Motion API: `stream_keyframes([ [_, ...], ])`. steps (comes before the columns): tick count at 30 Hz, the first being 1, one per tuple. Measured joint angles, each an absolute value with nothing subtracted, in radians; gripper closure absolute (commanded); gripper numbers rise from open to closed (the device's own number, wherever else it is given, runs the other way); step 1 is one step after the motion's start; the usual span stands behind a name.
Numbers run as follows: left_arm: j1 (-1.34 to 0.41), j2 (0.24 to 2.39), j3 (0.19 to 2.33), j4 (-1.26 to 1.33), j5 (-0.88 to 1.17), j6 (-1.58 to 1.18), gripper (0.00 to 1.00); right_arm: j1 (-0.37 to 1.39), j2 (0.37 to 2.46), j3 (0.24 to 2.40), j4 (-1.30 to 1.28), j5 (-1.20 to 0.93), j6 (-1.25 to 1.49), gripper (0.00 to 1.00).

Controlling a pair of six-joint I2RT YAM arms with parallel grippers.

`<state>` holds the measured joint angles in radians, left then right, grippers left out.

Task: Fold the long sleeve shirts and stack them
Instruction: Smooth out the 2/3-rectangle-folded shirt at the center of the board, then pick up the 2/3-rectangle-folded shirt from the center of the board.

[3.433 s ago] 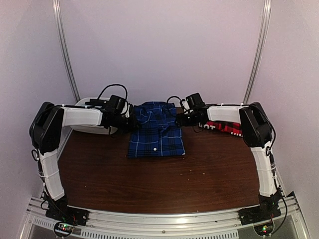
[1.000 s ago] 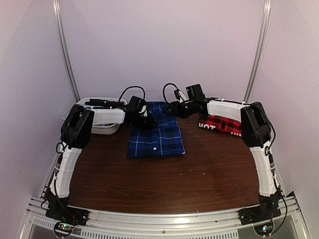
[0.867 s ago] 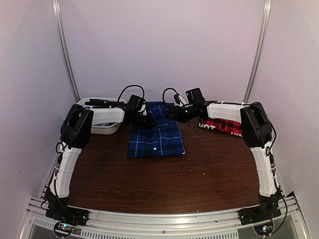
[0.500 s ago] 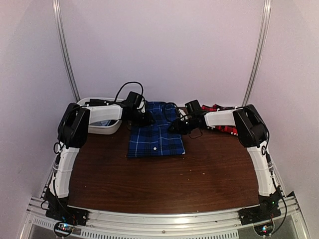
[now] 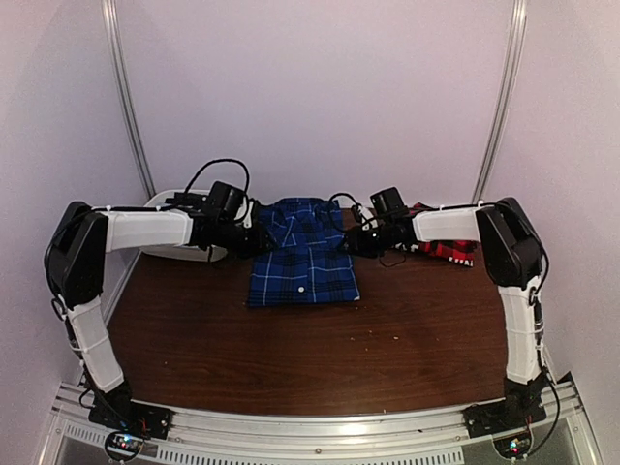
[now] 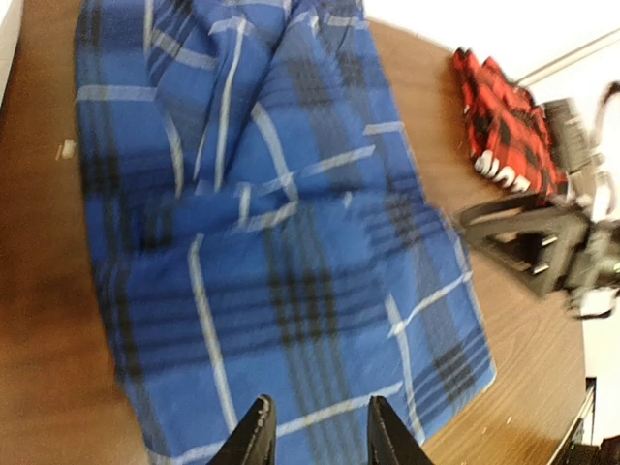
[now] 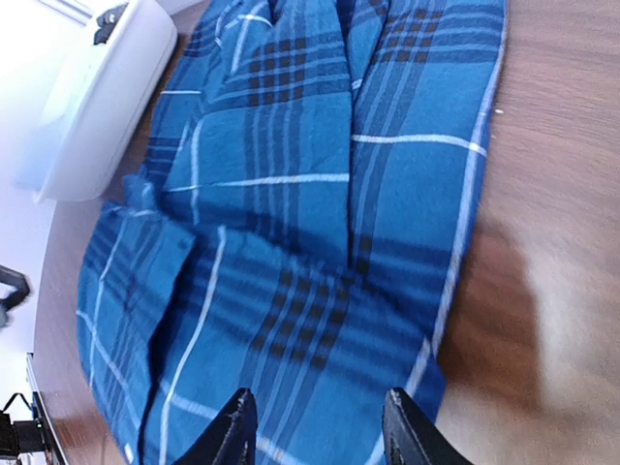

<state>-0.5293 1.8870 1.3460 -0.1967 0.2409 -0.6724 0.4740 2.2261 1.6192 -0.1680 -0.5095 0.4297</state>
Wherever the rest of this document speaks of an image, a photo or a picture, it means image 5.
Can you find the left aluminium frame post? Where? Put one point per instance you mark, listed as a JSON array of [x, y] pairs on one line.
[[118, 62]]

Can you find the red black plaid shirt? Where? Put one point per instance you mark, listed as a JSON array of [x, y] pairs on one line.
[[450, 252]]

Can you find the right circuit board with leds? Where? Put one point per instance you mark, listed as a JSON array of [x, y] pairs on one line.
[[514, 446]]

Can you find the circuit board with leds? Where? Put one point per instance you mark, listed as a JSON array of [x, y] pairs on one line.
[[122, 446], [514, 446]]

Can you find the left circuit board with leds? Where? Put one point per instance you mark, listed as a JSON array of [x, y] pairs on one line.
[[122, 446]]

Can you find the aluminium frame post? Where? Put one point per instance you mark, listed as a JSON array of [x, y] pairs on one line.
[[514, 50], [118, 62]]

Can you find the white plastic bin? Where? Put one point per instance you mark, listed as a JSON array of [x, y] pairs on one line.
[[182, 253]]

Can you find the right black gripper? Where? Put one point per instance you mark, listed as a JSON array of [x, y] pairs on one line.
[[358, 245]]

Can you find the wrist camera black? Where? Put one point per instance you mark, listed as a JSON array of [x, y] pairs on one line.
[[226, 204], [388, 203]]

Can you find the black folded garment in bin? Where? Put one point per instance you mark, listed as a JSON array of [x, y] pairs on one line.
[[188, 200]]

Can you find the blue plaid long sleeve shirt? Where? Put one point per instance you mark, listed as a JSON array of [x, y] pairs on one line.
[[306, 265]]

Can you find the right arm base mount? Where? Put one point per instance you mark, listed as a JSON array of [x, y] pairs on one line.
[[499, 417]]

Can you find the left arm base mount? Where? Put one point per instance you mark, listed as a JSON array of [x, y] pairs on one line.
[[139, 419]]

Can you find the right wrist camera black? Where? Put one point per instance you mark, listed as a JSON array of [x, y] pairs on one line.
[[388, 203]]

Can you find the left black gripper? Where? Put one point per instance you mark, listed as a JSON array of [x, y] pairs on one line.
[[258, 245]]

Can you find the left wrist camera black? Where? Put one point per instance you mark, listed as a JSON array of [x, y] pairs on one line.
[[226, 204]]

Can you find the aluminium front rail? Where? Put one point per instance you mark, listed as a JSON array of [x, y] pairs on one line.
[[434, 436]]

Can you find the right aluminium frame post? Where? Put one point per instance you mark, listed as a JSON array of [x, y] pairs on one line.
[[514, 50]]

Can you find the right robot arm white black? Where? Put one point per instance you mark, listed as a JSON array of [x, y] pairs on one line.
[[514, 259]]

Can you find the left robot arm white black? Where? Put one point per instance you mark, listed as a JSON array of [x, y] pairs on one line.
[[75, 262]]

